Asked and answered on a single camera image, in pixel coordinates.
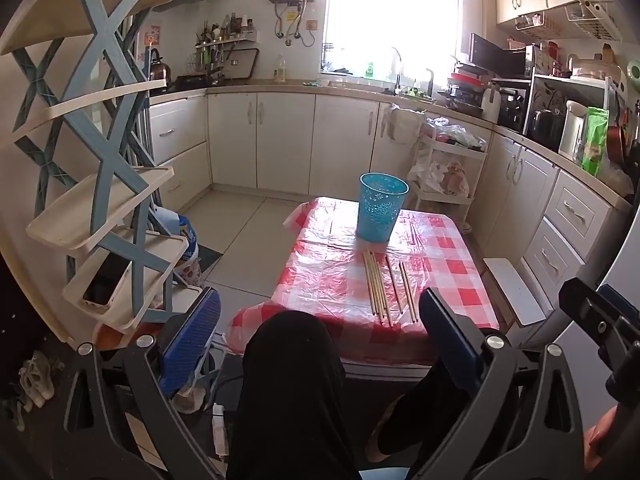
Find person's left leg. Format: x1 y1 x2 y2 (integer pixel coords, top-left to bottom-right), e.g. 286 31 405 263
225 310 362 480

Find white hanging bag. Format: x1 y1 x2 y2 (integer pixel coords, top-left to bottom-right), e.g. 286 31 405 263
387 105 424 144

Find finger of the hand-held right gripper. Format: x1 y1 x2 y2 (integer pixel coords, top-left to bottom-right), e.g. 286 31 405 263
597 283 640 326
558 279 628 361

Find blue perforated plastic basket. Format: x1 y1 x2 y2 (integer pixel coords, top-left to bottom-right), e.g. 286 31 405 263
356 172 410 243

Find metal faucet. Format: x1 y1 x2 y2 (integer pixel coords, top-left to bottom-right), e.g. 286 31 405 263
391 47 407 93

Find white counter shelf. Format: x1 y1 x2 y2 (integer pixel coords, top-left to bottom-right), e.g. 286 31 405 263
530 71 617 161

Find stack of pots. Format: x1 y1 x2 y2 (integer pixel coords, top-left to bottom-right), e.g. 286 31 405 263
437 72 493 114

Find white kitchen trolley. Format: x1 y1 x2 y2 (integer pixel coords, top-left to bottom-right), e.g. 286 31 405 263
410 120 489 207

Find blue plastic bag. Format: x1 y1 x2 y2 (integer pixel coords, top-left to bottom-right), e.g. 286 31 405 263
159 207 201 261

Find red pan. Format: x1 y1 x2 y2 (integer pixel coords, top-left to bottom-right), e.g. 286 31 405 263
607 125 627 167

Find black microwave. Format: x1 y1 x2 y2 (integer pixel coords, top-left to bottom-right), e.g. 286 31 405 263
469 33 540 81

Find white stool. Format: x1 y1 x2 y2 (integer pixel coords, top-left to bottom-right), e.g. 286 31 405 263
482 257 547 327

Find white wire hanging basket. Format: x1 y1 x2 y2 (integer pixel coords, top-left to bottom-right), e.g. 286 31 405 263
565 2 623 42

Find white floral bucket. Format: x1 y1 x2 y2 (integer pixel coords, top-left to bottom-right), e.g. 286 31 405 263
174 252 204 288

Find person's leg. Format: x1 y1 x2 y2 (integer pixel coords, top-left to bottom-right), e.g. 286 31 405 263
225 310 362 480
367 360 481 465

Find black smartphone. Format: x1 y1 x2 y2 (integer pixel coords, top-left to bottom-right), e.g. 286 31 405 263
82 252 133 308

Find white base cabinets with drawers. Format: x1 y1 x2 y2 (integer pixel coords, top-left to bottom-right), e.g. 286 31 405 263
480 130 633 306

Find white power strip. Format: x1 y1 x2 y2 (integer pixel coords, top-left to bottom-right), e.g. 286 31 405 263
211 402 229 458

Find clear plastic bag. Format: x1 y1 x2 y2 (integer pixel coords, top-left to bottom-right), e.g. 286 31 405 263
425 117 488 153

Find row of wooden chopsticks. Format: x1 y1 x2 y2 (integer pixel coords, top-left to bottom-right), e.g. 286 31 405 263
363 250 419 328

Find white plastic bags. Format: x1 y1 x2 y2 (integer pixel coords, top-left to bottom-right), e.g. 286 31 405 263
407 157 471 197

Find grey shoe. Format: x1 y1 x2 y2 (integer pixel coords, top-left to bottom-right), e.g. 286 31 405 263
17 350 56 408

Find red checkered tablecloth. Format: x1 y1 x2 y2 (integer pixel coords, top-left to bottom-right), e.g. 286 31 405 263
225 196 501 366

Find person's right hand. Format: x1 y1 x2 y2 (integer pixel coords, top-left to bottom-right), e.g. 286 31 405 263
584 405 623 478

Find dark metal kettle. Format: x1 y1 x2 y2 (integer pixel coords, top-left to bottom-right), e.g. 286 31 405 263
146 48 174 92

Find kitchen window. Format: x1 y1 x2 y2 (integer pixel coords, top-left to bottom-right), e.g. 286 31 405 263
322 0 473 83

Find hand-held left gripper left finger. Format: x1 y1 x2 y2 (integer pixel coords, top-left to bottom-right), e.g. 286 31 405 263
62 287 223 480

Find person's right leg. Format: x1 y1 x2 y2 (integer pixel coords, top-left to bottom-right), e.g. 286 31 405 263
367 360 481 465

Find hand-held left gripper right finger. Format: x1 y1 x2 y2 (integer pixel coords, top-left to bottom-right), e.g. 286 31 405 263
417 287 586 480

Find clear plastic sheet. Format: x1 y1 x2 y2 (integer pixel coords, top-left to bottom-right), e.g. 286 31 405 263
282 197 481 323

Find green packet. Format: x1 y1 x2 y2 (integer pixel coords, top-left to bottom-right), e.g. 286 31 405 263
581 107 611 177

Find white electric jug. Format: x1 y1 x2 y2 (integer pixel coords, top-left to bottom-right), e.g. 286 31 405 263
559 101 589 162

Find black frying pan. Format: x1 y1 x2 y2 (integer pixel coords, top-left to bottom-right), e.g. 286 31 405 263
175 71 224 89

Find blue and cream shelf rack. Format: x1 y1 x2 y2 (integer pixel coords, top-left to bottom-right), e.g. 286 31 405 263
0 0 202 346

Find wall spice rack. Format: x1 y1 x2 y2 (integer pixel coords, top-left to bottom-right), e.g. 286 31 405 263
194 12 258 52

